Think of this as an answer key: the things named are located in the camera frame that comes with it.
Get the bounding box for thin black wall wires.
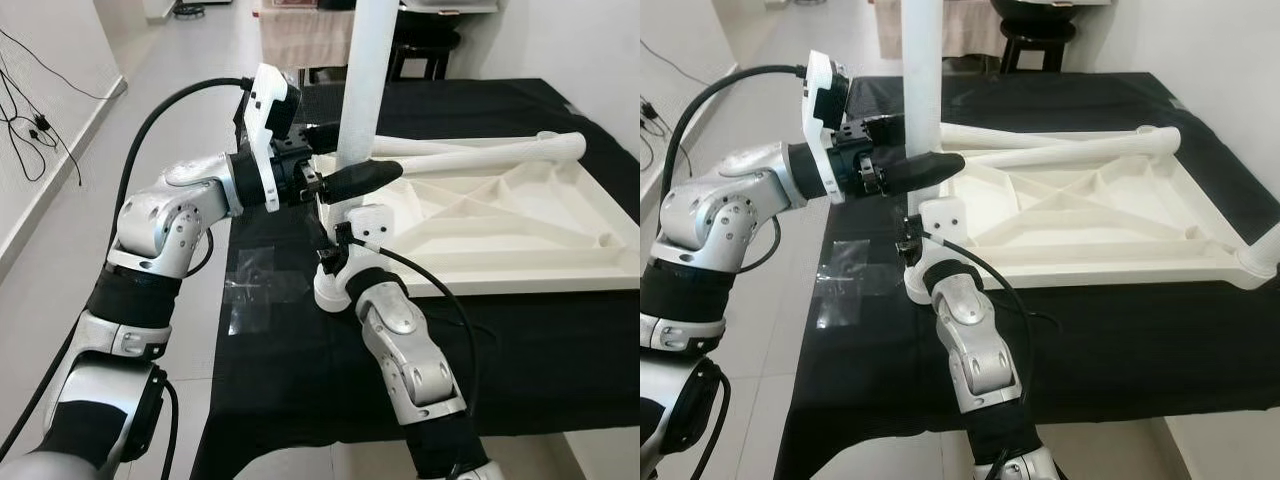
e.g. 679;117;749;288
640;40;701;171
0;25;111;186

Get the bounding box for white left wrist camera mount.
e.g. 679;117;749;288
235;63;301;213
803;50;851;206

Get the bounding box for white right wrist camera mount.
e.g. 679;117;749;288
918;198;966;279
340;205;386;286

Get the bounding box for white plastic table top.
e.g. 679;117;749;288
310;135;641;313
905;130;1280;306

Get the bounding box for beige table cloth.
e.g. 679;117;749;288
875;0;1006;59
258;8;356;71

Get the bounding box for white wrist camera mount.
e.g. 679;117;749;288
918;198;966;279
803;50;851;206
340;205;386;286
235;63;301;213

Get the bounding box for black round stool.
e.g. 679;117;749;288
388;32;461;81
1000;20;1076;73

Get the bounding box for clear tape patch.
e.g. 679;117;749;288
815;240;901;331
225;245;311;336

